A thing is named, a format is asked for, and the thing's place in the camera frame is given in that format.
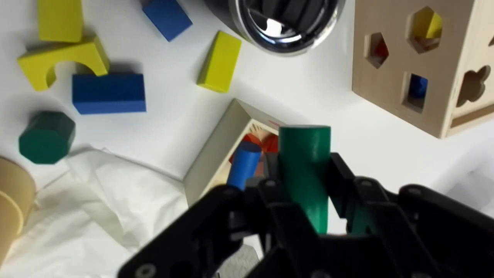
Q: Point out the yellow square block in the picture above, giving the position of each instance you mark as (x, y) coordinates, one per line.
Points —
(60, 20)

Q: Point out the open wooden box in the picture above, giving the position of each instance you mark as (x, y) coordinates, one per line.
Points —
(211, 163)

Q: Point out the red block in box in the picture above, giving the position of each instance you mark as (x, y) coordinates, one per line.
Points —
(268, 143)

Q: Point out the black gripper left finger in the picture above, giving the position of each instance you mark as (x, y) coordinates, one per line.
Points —
(199, 241)

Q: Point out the small blue block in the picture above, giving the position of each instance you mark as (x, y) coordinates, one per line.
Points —
(167, 15)

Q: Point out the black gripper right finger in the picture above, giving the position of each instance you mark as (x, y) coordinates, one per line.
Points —
(423, 231)

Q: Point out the white crumpled cloth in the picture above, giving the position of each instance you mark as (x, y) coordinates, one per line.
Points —
(89, 219)

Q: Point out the tan water bottle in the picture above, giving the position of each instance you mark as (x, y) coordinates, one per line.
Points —
(17, 193)

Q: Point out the blue rectangular block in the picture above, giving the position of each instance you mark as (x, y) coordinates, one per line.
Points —
(111, 92)

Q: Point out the wooden shape sorter box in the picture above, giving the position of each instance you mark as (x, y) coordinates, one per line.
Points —
(429, 61)

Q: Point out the blue cylinder block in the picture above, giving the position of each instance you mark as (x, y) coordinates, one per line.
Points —
(244, 163)

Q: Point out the green cylinder block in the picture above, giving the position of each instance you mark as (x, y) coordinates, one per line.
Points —
(304, 153)

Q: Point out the green hexagon block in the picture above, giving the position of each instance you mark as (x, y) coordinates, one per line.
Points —
(46, 137)

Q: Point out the yellow rectangular block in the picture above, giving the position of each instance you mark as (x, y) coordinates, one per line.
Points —
(219, 64)

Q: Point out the yellow arch block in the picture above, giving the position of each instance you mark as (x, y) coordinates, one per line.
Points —
(38, 66)

